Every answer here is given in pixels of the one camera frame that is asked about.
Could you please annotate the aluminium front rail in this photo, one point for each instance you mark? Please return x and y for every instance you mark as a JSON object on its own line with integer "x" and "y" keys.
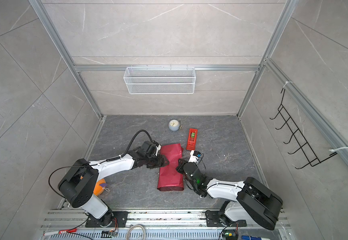
{"x": 158, "y": 225}

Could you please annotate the red and white marker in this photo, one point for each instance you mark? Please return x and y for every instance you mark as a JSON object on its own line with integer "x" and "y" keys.
{"x": 59, "y": 232}

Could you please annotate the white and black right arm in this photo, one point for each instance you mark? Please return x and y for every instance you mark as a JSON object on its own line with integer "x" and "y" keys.
{"x": 260, "y": 203}

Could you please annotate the blue and white marker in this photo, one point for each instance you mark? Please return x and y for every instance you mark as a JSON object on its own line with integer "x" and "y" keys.
{"x": 253, "y": 238}

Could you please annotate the dark red wrapping paper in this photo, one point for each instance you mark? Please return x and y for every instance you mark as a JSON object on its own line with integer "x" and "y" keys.
{"x": 169, "y": 178}

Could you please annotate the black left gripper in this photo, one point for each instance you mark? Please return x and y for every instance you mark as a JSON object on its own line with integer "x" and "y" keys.
{"x": 162, "y": 160}

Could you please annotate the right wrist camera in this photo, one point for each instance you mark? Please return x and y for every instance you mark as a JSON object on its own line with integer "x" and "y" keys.
{"x": 195, "y": 157}

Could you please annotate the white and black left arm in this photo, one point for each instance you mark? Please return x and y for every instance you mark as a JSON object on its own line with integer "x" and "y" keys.
{"x": 78, "y": 184}

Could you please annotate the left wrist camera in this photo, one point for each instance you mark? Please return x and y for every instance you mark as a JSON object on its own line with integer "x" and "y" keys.
{"x": 150, "y": 148}

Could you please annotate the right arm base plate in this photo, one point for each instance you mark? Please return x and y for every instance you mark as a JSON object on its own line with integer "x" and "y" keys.
{"x": 214, "y": 219}

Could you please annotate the black wire hook rack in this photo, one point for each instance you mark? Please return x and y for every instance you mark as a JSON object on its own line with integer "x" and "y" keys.
{"x": 297, "y": 136}

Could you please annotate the small round white clock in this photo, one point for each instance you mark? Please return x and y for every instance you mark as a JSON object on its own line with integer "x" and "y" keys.
{"x": 174, "y": 125}

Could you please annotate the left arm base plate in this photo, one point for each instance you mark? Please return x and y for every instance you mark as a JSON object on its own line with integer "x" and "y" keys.
{"x": 121, "y": 218}

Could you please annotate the orange plush toy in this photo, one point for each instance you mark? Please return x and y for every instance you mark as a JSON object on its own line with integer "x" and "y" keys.
{"x": 100, "y": 187}

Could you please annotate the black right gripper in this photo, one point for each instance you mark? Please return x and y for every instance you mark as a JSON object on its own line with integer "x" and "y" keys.
{"x": 181, "y": 167}

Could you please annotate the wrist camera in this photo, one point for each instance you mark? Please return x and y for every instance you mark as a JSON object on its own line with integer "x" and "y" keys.
{"x": 150, "y": 148}
{"x": 195, "y": 157}

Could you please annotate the red tape dispenser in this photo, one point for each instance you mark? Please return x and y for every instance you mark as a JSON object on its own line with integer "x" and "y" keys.
{"x": 192, "y": 138}

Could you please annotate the white wire mesh basket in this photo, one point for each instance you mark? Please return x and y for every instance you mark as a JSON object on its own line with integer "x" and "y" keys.
{"x": 160, "y": 80}

